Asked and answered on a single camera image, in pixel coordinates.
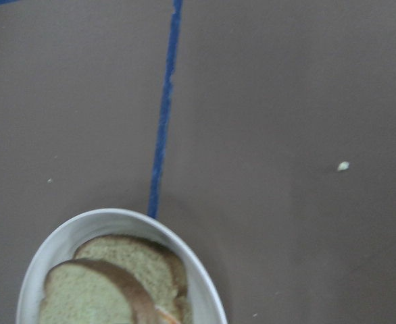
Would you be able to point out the bread slice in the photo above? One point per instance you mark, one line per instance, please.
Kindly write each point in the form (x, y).
(89, 291)
(161, 272)

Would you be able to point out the white round plate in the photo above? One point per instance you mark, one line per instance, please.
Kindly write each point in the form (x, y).
(60, 245)

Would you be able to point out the bread slice top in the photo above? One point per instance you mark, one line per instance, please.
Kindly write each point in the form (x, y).
(89, 291)

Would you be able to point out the bread slice on plate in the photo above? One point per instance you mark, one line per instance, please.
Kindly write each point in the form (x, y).
(161, 272)

